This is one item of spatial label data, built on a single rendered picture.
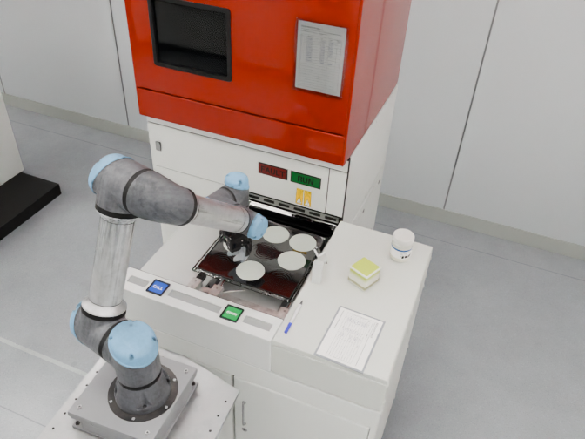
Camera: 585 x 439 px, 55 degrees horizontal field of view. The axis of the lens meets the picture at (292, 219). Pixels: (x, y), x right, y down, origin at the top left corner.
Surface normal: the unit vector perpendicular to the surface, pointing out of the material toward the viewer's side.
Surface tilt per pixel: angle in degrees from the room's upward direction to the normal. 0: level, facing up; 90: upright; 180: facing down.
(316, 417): 90
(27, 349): 0
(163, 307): 90
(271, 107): 90
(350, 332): 0
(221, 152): 90
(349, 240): 0
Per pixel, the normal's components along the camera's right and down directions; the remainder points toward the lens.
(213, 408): 0.04, -0.79
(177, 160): -0.38, 0.56
